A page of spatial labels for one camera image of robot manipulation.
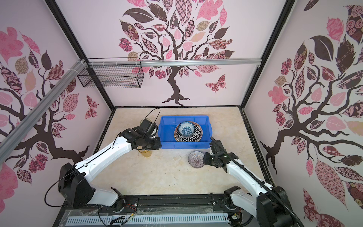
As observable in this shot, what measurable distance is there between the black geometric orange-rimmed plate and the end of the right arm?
19 cm

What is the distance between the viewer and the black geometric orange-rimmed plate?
38.1 inches

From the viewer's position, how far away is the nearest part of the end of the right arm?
593 millimetres
